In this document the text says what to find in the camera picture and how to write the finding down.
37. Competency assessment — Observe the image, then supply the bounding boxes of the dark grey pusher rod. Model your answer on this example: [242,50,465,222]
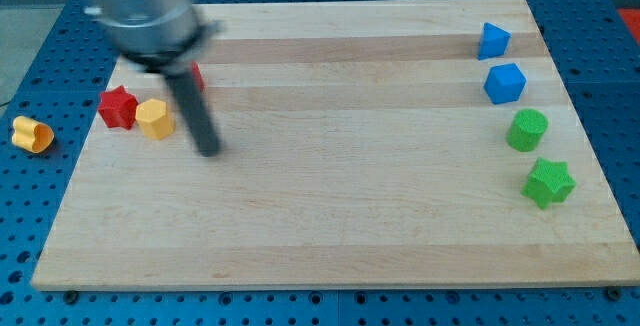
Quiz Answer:
[164,63,221,157]

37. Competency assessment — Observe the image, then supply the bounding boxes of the blue triangle block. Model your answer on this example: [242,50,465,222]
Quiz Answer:
[477,22,511,60]

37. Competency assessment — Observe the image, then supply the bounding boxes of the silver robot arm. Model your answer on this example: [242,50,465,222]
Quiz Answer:
[86,0,221,157]

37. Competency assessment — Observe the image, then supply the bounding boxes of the red block behind rod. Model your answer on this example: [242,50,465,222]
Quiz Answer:
[191,62,206,91]

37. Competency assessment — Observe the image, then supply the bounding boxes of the yellow hexagon block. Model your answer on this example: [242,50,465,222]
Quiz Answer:
[135,98,175,140]

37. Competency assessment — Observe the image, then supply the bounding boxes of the red star block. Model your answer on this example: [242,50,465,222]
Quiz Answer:
[98,85,138,130]

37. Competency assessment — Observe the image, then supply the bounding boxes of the yellow heart block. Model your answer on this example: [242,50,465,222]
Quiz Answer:
[11,116,55,154]

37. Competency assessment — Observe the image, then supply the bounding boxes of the wooden board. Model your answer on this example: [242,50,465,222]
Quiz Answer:
[32,0,639,292]

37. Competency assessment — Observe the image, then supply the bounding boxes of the blue hexagon block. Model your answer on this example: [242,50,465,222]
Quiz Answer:
[484,63,527,104]

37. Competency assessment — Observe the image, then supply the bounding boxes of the green cylinder block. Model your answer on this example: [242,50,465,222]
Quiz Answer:
[506,109,549,152]

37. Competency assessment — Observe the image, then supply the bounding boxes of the green star block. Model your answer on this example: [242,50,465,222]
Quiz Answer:
[520,157,577,210]

